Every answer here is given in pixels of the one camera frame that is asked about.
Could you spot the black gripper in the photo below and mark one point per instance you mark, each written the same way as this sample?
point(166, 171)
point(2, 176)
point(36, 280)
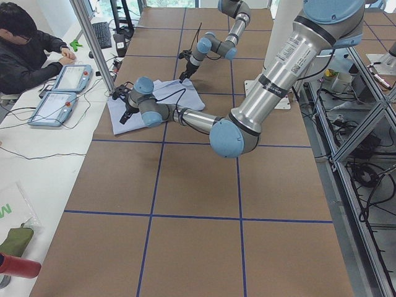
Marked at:
point(189, 68)
point(129, 109)

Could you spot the light blue striped shirt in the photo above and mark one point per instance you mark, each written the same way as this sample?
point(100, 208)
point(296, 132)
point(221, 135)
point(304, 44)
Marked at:
point(166, 92)

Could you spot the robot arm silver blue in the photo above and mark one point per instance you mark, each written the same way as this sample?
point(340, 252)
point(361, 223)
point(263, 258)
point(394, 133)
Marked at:
point(200, 48)
point(318, 26)

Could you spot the upper blue teach pendant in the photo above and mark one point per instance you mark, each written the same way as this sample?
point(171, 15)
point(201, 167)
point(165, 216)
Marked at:
point(73, 78)

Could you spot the blue teach pendant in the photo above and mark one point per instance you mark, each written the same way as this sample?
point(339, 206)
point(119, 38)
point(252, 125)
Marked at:
point(73, 78)
point(54, 109)

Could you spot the black box white label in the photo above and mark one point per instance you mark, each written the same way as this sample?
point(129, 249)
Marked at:
point(120, 44)

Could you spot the lower blue teach pendant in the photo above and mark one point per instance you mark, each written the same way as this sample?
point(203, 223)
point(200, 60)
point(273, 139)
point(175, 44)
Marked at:
point(54, 109)

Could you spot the green plastic toy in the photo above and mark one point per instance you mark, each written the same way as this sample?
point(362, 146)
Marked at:
point(75, 45)

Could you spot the black keyboard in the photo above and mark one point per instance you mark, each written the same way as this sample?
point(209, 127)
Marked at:
point(102, 33)

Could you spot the person in black jacket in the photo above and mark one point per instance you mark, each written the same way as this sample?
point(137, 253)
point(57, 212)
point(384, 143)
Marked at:
point(29, 57)

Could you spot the clear plastic bag green print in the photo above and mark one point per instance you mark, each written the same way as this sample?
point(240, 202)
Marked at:
point(16, 210)

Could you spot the green folded cloth pouch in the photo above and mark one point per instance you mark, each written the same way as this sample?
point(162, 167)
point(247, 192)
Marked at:
point(17, 241)

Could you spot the red cylinder bottle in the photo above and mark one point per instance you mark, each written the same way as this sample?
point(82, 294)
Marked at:
point(19, 267)

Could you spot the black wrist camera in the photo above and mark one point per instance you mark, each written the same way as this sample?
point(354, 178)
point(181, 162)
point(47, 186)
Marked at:
point(122, 91)
point(185, 54)

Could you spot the aluminium frame post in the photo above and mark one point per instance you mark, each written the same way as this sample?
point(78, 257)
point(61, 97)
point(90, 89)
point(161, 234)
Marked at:
point(93, 44)

